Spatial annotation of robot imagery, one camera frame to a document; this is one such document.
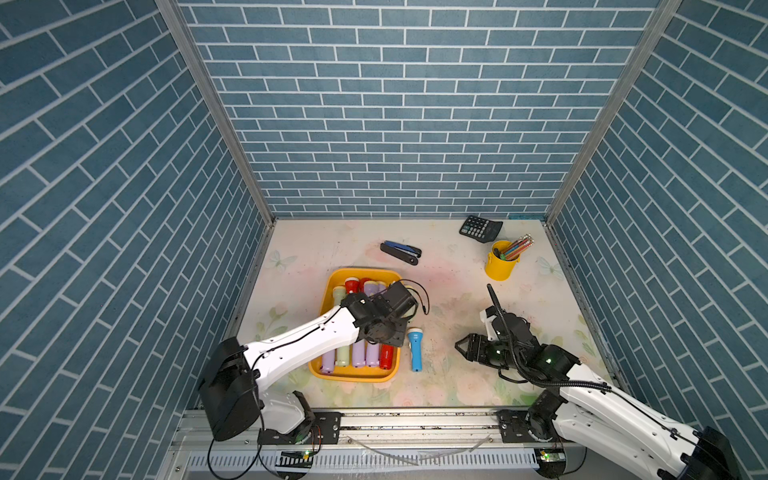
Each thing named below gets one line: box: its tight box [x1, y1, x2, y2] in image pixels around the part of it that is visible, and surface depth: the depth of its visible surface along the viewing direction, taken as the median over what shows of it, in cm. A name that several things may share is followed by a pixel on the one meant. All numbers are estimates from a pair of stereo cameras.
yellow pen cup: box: [484, 240, 520, 281], surface depth 103 cm
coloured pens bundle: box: [494, 233, 535, 261], surface depth 96 cm
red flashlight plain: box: [379, 344, 395, 370], surface depth 84 cm
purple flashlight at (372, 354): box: [366, 341, 380, 368], surface depth 84 cm
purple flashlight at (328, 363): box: [321, 349, 335, 375], surface depth 84 cm
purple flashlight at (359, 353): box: [352, 339, 366, 367], surface depth 84 cm
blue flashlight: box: [408, 327, 424, 373], surface depth 86 cm
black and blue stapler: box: [380, 240, 422, 266], surface depth 111 cm
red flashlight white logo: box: [344, 277, 360, 294], surface depth 98 cm
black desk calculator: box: [459, 215, 504, 243], surface depth 118 cm
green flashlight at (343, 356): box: [335, 346, 350, 367], surface depth 84 cm
